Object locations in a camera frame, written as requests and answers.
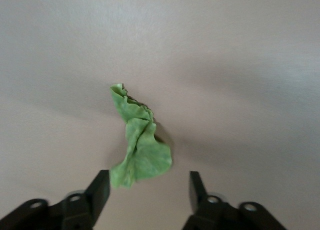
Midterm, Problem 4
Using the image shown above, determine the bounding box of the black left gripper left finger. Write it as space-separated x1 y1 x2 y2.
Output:
61 169 111 230

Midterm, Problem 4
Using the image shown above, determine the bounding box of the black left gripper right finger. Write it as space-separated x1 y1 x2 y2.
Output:
181 171 241 230

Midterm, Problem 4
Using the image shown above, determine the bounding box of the green lettuce leaf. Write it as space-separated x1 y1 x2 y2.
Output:
109 83 173 190

